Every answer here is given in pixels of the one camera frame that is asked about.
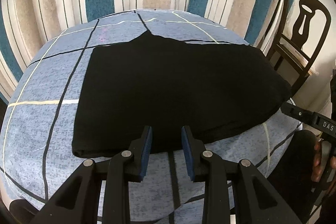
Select black pants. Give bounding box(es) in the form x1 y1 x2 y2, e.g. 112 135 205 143
72 32 291 158

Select person's right hand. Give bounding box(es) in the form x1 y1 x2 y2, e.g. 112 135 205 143
311 140 323 182

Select person's black trouser leg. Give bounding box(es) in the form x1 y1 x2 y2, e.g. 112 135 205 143
268 130 318 221

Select blue checked bed sheet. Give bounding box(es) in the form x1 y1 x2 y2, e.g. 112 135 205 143
0 9 301 224

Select dark wooden chair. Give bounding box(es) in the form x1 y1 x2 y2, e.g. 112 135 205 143
266 0 331 94

